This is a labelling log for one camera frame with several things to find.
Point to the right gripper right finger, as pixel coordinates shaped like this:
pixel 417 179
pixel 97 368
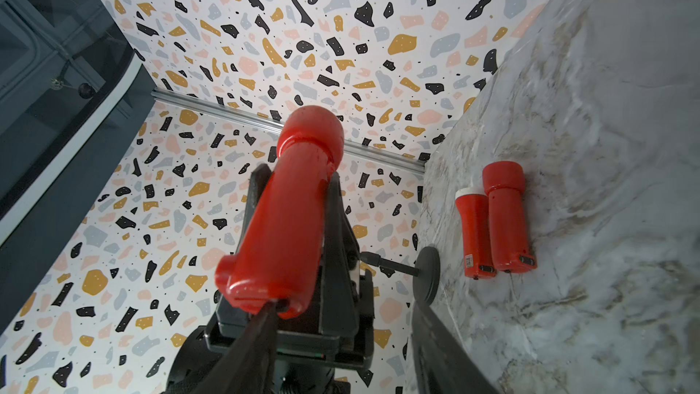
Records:
pixel 441 365

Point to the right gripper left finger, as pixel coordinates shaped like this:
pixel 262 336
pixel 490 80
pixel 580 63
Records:
pixel 247 367

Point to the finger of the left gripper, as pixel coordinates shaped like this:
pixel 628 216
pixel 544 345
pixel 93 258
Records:
pixel 259 178
pixel 338 316

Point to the red flashlight white rim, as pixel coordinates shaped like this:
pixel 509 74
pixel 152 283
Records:
pixel 473 207

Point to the microphone stand green head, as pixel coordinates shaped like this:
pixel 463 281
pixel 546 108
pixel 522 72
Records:
pixel 425 272

